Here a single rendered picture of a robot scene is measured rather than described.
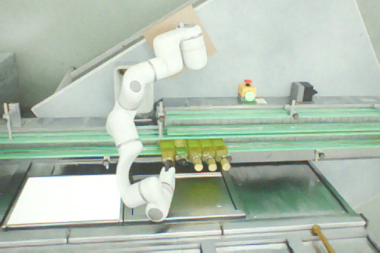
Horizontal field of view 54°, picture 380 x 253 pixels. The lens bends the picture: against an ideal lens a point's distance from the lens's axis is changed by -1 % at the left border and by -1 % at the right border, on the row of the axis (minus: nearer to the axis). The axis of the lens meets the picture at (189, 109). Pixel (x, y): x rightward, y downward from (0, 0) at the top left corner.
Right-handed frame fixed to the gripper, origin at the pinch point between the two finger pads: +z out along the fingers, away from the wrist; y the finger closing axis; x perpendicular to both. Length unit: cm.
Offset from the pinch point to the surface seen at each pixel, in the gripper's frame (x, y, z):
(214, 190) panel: -17.8, -12.6, 7.4
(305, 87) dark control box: -57, 22, 50
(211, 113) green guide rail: -13.9, 13.3, 29.6
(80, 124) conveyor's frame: 46, 6, 22
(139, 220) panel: 8.5, -12.1, -17.9
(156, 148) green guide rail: 10.5, -3.4, 22.8
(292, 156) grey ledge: -55, -12, 44
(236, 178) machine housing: -27.4, -16.2, 24.3
